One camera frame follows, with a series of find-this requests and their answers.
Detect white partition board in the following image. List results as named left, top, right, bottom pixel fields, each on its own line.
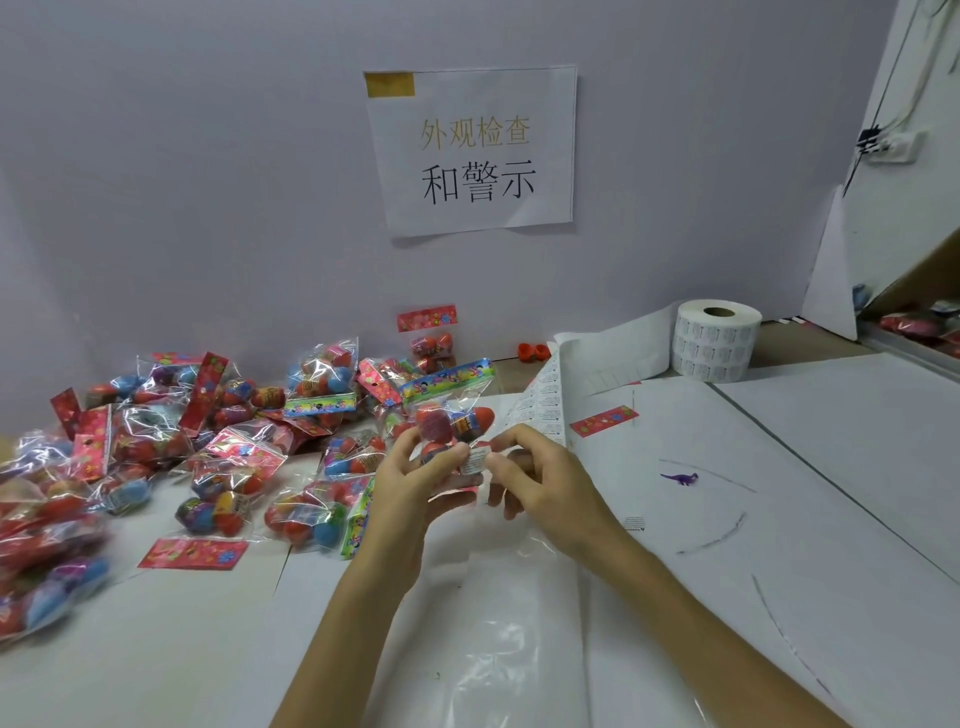
left=801, top=0, right=960, bottom=343

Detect red toy eggs in box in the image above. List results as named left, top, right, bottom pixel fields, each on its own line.
left=877, top=300, right=960, bottom=348

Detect white paper wall sign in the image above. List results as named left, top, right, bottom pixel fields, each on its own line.
left=363, top=65, right=579, bottom=240

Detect yellow tape piece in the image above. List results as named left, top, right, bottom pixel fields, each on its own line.
left=365, top=72, right=417, bottom=99

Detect red printed header card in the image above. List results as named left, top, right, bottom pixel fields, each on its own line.
left=569, top=405, right=641, bottom=439
left=138, top=537, right=249, bottom=572

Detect white power strip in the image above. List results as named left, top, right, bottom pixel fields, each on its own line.
left=858, top=127, right=924, bottom=165

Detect person's left hand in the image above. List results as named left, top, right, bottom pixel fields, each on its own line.
left=358, top=426, right=482, bottom=590

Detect black cable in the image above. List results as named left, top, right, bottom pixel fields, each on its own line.
left=842, top=0, right=925, bottom=198

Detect person's right hand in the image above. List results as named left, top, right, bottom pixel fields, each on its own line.
left=482, top=429, right=640, bottom=565

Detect person's left forearm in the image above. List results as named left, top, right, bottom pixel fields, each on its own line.
left=268, top=541, right=430, bottom=728

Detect person's right forearm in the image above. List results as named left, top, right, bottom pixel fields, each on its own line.
left=576, top=525, right=854, bottom=728

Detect white paper sheet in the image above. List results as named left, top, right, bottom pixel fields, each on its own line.
left=711, top=352, right=960, bottom=582
left=576, top=375, right=960, bottom=728

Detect white label backing strip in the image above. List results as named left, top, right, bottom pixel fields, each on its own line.
left=480, top=306, right=682, bottom=513

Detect toy egg packet red header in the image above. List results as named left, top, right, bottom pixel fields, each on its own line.
left=396, top=303, right=461, bottom=376

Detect clear bag of toy eggs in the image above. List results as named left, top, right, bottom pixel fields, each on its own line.
left=378, top=357, right=501, bottom=492

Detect pile of toy egg packets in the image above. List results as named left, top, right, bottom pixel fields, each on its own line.
left=0, top=346, right=421, bottom=648

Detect white roll of labels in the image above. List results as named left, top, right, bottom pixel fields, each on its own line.
left=669, top=298, right=764, bottom=384

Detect empty clear plastic bag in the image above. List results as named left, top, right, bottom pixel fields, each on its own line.
left=360, top=480, right=595, bottom=728

